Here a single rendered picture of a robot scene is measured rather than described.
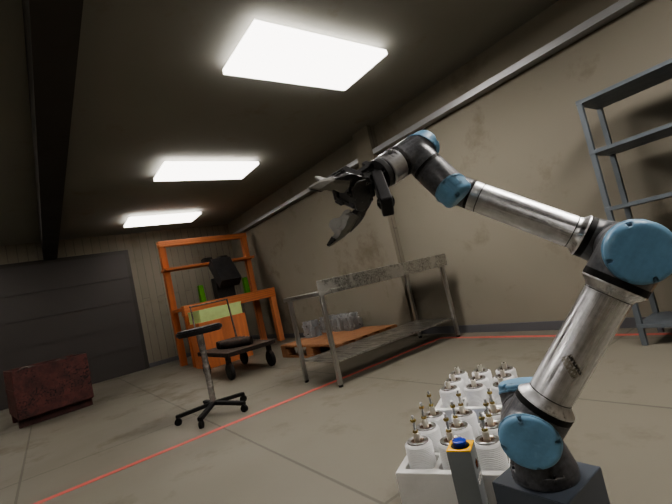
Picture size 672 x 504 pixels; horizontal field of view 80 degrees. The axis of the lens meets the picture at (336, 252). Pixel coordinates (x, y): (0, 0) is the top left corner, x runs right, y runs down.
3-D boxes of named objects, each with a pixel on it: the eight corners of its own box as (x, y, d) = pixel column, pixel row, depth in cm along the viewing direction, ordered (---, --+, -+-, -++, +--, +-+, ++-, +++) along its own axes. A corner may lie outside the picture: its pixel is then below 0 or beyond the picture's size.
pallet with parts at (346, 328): (402, 337, 502) (395, 306, 504) (339, 360, 442) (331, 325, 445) (338, 338, 612) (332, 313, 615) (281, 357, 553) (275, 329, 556)
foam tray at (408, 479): (533, 468, 154) (521, 421, 155) (531, 536, 119) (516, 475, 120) (433, 467, 171) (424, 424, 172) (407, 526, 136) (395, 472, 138)
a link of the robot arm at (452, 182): (477, 188, 96) (444, 158, 99) (471, 182, 86) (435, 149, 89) (452, 212, 98) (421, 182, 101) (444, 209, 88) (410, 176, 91)
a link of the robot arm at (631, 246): (542, 453, 92) (672, 235, 81) (545, 490, 78) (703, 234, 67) (491, 422, 96) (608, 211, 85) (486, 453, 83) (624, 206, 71)
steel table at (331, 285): (464, 335, 427) (444, 253, 433) (340, 389, 326) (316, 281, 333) (420, 336, 478) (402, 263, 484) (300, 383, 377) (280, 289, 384)
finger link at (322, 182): (296, 182, 82) (330, 187, 88) (312, 191, 78) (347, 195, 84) (299, 167, 81) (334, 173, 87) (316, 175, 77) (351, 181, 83)
